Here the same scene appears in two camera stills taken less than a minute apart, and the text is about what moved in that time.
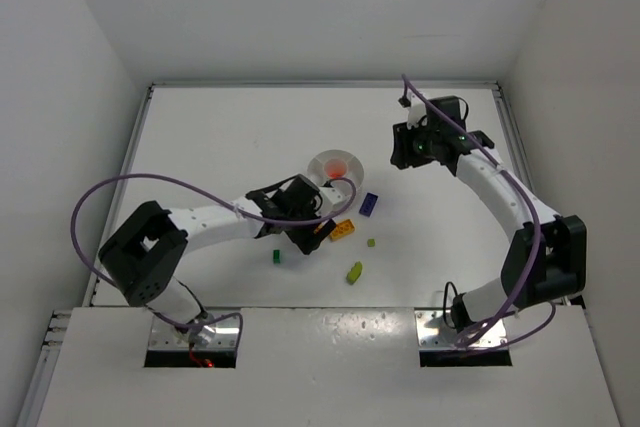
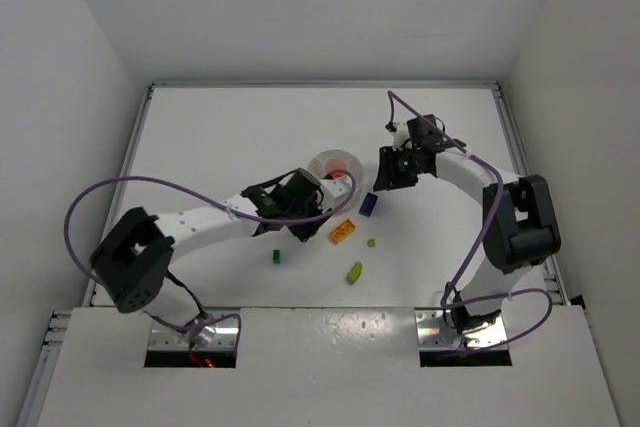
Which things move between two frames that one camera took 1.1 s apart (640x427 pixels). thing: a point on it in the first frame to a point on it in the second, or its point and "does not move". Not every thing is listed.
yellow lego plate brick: x=342 y=229 does not move
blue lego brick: x=368 y=204 does not move
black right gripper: x=400 y=145 to x=388 y=176
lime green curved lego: x=354 y=272 does not move
